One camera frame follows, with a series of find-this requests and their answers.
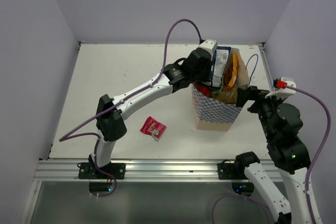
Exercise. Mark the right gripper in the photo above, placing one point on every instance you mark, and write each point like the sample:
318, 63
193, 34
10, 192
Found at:
252, 92

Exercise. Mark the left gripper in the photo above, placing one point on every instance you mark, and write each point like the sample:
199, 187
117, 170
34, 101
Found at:
205, 77

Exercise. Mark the light blue chips bag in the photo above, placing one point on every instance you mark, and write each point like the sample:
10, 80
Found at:
227, 96

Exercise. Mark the dark blue snack packet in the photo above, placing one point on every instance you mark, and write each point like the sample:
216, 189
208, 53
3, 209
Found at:
221, 60

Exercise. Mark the red cookie snack bag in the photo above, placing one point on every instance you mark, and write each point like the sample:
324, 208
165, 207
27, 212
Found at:
204, 90

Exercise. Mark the orange snack packet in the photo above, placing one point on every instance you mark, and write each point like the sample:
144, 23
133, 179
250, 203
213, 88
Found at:
231, 74

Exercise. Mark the blue checkered paper bag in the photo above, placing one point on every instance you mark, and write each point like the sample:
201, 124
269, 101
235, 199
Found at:
214, 115

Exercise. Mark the green Fox's candy bag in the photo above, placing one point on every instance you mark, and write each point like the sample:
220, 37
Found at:
214, 92

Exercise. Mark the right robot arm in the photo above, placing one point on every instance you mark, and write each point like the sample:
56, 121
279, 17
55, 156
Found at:
281, 123

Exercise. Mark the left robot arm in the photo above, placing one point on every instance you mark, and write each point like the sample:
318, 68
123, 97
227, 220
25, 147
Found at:
114, 111

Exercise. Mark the small red candy packet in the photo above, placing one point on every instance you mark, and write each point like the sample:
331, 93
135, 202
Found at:
153, 128

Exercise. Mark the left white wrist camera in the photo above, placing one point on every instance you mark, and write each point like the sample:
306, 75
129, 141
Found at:
209, 45

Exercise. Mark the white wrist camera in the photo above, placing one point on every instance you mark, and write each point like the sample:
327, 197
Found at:
209, 45
282, 88

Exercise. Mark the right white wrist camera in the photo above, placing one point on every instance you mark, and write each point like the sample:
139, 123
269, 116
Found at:
282, 88

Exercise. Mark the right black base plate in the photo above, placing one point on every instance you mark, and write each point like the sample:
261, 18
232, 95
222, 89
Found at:
233, 171

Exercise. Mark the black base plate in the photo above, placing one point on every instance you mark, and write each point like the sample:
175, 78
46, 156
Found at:
233, 171
100, 183

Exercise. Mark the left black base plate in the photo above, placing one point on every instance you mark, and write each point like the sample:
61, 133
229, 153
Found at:
100, 183

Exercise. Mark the aluminium mounting rail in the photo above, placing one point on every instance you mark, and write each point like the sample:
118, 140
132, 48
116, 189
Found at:
136, 170

